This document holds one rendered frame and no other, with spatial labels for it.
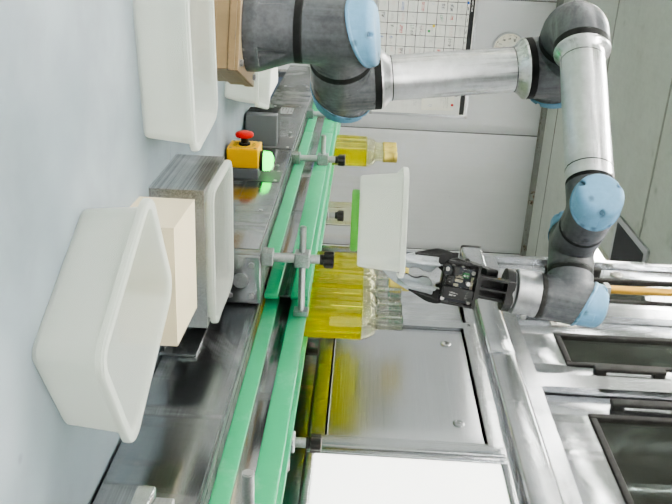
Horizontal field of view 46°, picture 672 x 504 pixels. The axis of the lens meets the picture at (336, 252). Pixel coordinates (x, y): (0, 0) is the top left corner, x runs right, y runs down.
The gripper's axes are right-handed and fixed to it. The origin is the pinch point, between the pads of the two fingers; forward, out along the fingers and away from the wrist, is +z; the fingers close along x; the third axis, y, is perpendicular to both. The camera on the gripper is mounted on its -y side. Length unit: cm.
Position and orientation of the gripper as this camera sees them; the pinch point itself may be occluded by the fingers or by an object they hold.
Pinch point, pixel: (390, 267)
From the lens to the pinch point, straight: 132.0
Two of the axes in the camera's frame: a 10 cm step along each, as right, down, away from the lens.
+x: -1.8, 9.8, 0.9
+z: -9.8, -1.8, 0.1
